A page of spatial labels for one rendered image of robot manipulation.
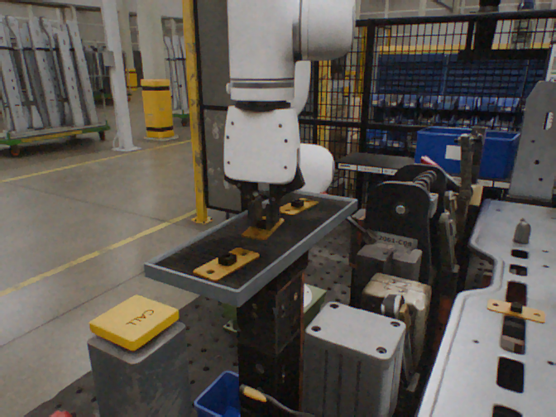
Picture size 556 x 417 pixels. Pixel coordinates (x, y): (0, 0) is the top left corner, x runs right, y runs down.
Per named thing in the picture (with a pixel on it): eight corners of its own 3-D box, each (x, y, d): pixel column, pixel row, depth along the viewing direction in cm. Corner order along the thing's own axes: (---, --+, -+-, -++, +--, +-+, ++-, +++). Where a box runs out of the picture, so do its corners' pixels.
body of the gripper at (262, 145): (214, 97, 54) (218, 181, 58) (290, 99, 51) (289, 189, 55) (238, 93, 61) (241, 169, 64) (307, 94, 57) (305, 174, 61)
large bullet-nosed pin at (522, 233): (527, 251, 97) (533, 224, 94) (511, 248, 98) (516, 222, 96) (527, 246, 99) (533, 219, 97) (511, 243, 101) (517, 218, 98)
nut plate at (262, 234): (265, 240, 58) (265, 232, 57) (240, 237, 59) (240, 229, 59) (285, 220, 65) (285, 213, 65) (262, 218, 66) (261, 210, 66)
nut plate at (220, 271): (215, 283, 47) (214, 273, 46) (191, 273, 49) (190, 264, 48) (261, 256, 53) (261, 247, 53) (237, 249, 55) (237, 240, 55)
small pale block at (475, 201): (462, 303, 129) (481, 188, 116) (449, 299, 130) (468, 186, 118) (463, 298, 132) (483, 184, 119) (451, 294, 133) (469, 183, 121)
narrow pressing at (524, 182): (551, 200, 126) (579, 81, 115) (507, 195, 132) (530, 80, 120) (551, 200, 127) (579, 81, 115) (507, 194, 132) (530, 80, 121)
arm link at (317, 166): (261, 223, 116) (263, 137, 108) (328, 229, 114) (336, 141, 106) (254, 241, 105) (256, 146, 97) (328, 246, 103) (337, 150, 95)
